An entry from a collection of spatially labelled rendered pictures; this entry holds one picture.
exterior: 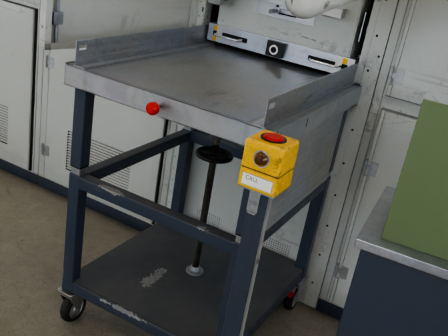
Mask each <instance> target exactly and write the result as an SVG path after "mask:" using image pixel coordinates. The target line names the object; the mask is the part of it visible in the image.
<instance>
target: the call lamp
mask: <svg viewBox="0 0 448 336"><path fill-rule="evenodd" d="M253 162H254V164H255V165H256V166H258V167H260V168H265V167H267V166H268V164H269V162H270V157H269V155H268V153H267V152H266V151H264V150H258V151H256V152H255V153H254V154H253Z"/></svg>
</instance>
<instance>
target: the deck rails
mask: <svg viewBox="0 0 448 336"><path fill-rule="evenodd" d="M208 28H209V24H208V25H197V26H191V27H181V28H175V29H164V30H158V31H148V32H142V33H132V34H126V35H116V36H110V37H100V38H93V39H83V40H77V41H76V47H75V64H74V65H73V66H74V67H77V68H80V69H84V70H86V69H93V68H97V67H104V66H108V65H114V64H118V63H125V62H130V61H136V60H140V59H146V58H151V57H157V56H162V55H168V54H172V53H179V52H183V51H190V50H194V49H200V48H204V47H211V46H214V45H212V44H209V43H206V42H207V34H208ZM80 45H86V49H84V50H79V46H80ZM357 65H358V63H356V64H354V65H351V66H348V67H346V68H344V69H341V70H338V71H336V72H334V73H331V74H328V75H326V76H324V77H321V78H318V79H316V80H314V81H311V82H308V83H306V84H304V85H301V86H299V87H296V88H294V89H291V90H289V91H286V92H284V93H281V94H279V95H276V96H274V97H271V98H269V99H268V100H267V106H266V110H265V116H263V117H261V118H259V119H256V120H254V121H252V122H250V124H251V125H254V126H257V127H260V128H263V129H266V128H268V127H270V126H272V125H274V124H276V123H278V122H280V121H282V120H284V119H286V118H288V117H290V116H292V115H294V114H296V113H298V112H300V111H302V110H304V109H306V108H308V107H310V106H312V105H314V104H316V103H318V102H320V101H322V100H324V99H326V98H328V97H330V96H332V95H334V94H336V93H338V92H340V91H342V90H344V89H346V88H348V87H350V86H352V85H354V83H353V81H354V78H355V73H356V70H357ZM271 103H273V107H272V108H270V109H269V105H270V104H271Z"/></svg>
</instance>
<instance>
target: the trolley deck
mask: <svg viewBox="0 0 448 336"><path fill-rule="evenodd" d="M74 64H75V61H69V62H65V78H64V84H65V85H68V86H71V87H74V88H77V89H80V90H82V91H86V92H88V93H92V94H94V95H97V96H100V97H103V98H106V99H109V100H112V101H114V102H117V103H120V104H123V105H126V106H129V107H132V108H134V109H138V110H140V111H144V112H146V105H147V104H148V103H150V102H152V101H154V102H156V103H158V105H161V106H162V107H161V108H160V109H159V112H158V114H156V115H155V116H158V117H161V118H164V119H166V120H169V121H172V122H175V123H178V124H181V125H184V126H186V127H190V128H192V129H196V130H198V131H201V132H204V133H207V134H210V135H213V136H215V137H218V138H221V139H224V140H227V141H230V142H232V143H236V144H238V145H242V146H245V141H246V138H248V137H250V136H252V135H254V134H256V133H258V132H260V131H262V130H264V129H263V128H260V127H257V126H254V125H251V124H250V122H252V121H254V120H256V119H259V118H261V117H263V116H265V110H266V106H267V100H268V99H269V98H271V97H274V96H276V95H279V94H281V93H284V92H286V91H289V90H291V89H294V88H296V87H299V86H301V85H304V84H306V83H308V82H311V81H314V80H316V79H318V78H321V77H324V76H321V75H317V74H314V73H310V72H306V71H302V70H299V69H295V68H292V67H288V66H285V65H280V64H278V63H273V62H270V61H266V60H263V59H259V58H256V57H252V56H248V55H244V54H241V53H237V52H234V51H230V50H227V49H222V48H220V47H216V46H211V47H204V48H200V49H194V50H190V51H183V52H179V53H172V54H168V55H162V56H157V57H151V58H146V59H140V60H136V61H130V62H125V63H118V64H114V65H108V66H104V67H97V68H93V69H86V70H84V69H80V68H77V67H74V66H73V65H74ZM361 89H362V86H357V85H352V86H350V87H348V88H346V89H344V90H342V91H340V92H338V93H336V94H334V95H332V96H330V97H328V98H326V99H324V100H322V101H320V102H318V103H316V104H314V105H312V106H310V107H308V108H306V109H304V110H302V111H300V112H298V113H296V114H294V115H292V116H290V117H288V118H286V119H284V120H282V121H280V122H278V123H276V124H274V125H272V126H270V127H268V128H266V130H268V131H272V132H274V133H278V134H280V135H284V136H287V137H290V138H293V139H296V140H298V139H300V138H302V137H303V136H305V135H306V134H308V133H310V132H312V131H313V130H315V129H316V128H318V127H320V126H322V125H323V124H325V123H326V122H328V121H330V120H332V119H333V118H335V117H336V116H338V115H340V114H341V113H343V112H344V111H346V110H348V109H350V108H351V107H353V106H354V105H356V104H358V101H359V97H360V94H361Z"/></svg>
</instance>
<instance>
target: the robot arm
mask: <svg viewBox="0 0 448 336"><path fill-rule="evenodd" d="M354 1H357V0H285V5H286V7H287V9H288V11H289V12H290V13H291V14H292V15H294V16H295V17H297V18H300V19H310V18H313V17H315V16H318V15H320V14H322V13H324V12H326V11H329V10H332V9H334V8H336V7H340V6H342V5H346V4H348V3H351V2H354Z"/></svg>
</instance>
